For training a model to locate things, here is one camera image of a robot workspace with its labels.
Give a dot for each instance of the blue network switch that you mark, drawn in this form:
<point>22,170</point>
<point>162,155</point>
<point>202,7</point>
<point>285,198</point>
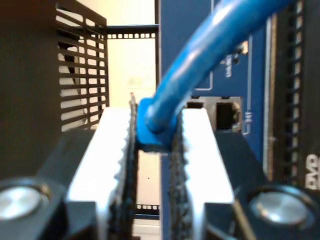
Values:
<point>175,25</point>

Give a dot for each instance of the black rack frame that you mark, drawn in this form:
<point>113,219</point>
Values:
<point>130,26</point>

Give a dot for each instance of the black vented panel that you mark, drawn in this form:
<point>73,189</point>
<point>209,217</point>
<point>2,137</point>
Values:
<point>25,75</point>

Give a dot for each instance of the black rack server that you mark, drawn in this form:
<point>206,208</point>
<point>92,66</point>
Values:
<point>310,125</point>

